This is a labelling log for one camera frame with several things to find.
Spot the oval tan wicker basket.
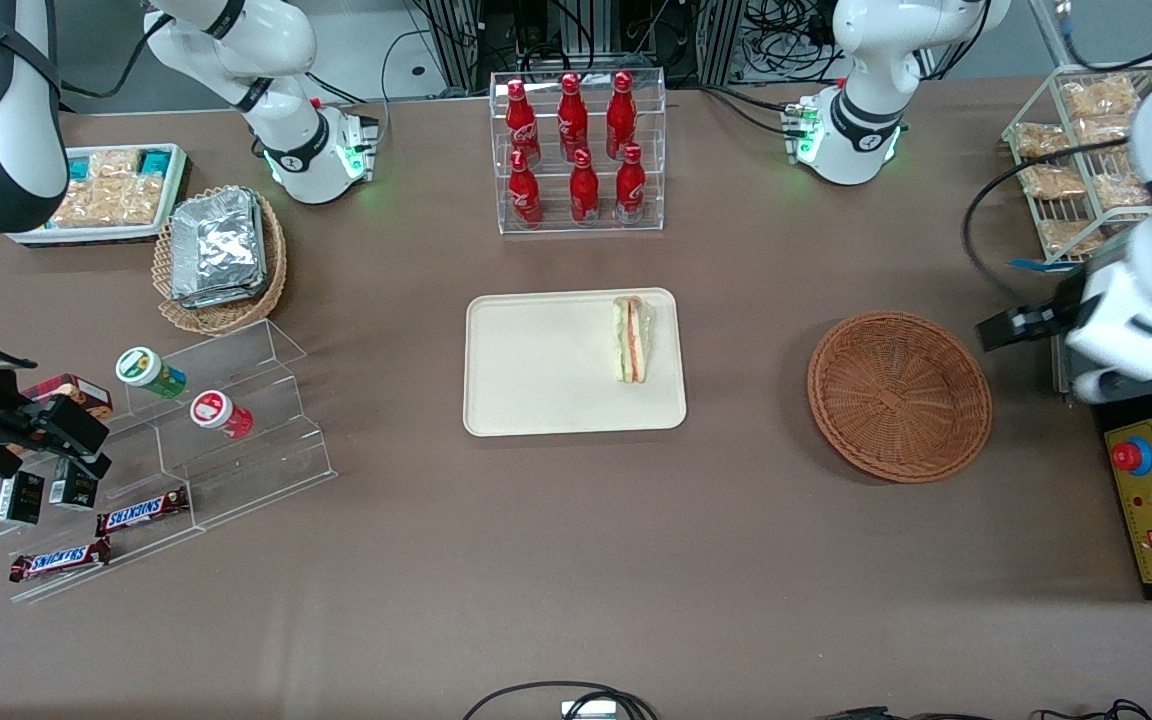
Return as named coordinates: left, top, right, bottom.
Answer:
left=152, top=185, right=289, bottom=336

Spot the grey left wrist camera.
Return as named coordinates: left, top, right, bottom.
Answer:
left=1070, top=364, right=1128, bottom=404

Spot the red brown chocolate box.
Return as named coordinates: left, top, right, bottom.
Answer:
left=21, top=373, right=115, bottom=422

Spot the triangle sandwich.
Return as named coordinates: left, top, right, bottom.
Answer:
left=611, top=294, right=658, bottom=385

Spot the small black box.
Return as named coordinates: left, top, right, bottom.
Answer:
left=48, top=458, right=101, bottom=512
left=0, top=470, right=47, bottom=527

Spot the silver foil packet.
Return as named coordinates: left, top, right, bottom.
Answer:
left=173, top=268, right=270, bottom=310
left=170, top=188, right=266, bottom=296

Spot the red cola bottle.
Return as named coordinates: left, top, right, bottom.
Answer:
left=569, top=148, right=601, bottom=227
left=505, top=78, right=542, bottom=167
left=557, top=72, right=590, bottom=161
left=615, top=143, right=648, bottom=225
left=507, top=148, right=545, bottom=229
left=605, top=70, right=638, bottom=161

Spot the brown Snickers bar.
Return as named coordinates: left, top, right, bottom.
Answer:
left=8, top=537, right=114, bottom=584
left=96, top=486, right=191, bottom=538

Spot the thin black cable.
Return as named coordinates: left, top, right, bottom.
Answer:
left=816, top=698, right=1152, bottom=720

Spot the aluminium frame post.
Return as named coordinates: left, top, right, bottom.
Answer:
left=696, top=0, right=749, bottom=87
left=433, top=0, right=485, bottom=94

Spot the red can white lid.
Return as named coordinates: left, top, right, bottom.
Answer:
left=189, top=390, right=255, bottom=441

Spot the clear acrylic stepped display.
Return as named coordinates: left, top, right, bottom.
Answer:
left=0, top=318, right=339, bottom=605

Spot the clear acrylic bottle rack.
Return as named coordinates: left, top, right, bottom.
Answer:
left=490, top=68, right=667, bottom=236

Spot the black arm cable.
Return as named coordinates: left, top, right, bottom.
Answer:
left=54, top=12, right=179, bottom=101
left=963, top=138, right=1142, bottom=303

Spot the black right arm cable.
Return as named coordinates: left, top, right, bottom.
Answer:
left=54, top=12, right=179, bottom=101

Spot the beige cracker packet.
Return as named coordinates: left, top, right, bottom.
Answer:
left=50, top=175, right=164, bottom=230
left=89, top=150, right=142, bottom=182

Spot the green can white lid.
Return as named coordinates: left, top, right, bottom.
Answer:
left=115, top=346, right=188, bottom=401

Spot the beige rectangular tray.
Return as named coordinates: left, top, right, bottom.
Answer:
left=463, top=287, right=688, bottom=438

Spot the black cable tangle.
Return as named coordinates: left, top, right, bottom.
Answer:
left=741, top=0, right=843, bottom=83

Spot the black looped cable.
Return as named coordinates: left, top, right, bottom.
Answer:
left=461, top=681, right=659, bottom=720

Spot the round brown wicker basket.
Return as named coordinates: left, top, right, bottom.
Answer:
left=806, top=310, right=994, bottom=485

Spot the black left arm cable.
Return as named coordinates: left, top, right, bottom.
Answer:
left=963, top=138, right=1142, bottom=303

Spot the wrapped bread packet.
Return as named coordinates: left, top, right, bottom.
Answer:
left=1023, top=164, right=1088, bottom=200
left=1040, top=218, right=1108, bottom=254
left=1015, top=122, right=1073, bottom=162
left=1095, top=174, right=1152, bottom=210
left=1060, top=77, right=1143, bottom=120
left=1076, top=116, right=1139, bottom=153

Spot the white snack tray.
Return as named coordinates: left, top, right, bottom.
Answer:
left=6, top=143, right=189, bottom=247

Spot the grey metal bracket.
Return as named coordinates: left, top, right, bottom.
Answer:
left=1052, top=335, right=1089, bottom=402

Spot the white wire rack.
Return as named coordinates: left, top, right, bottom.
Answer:
left=1001, top=61, right=1152, bottom=267

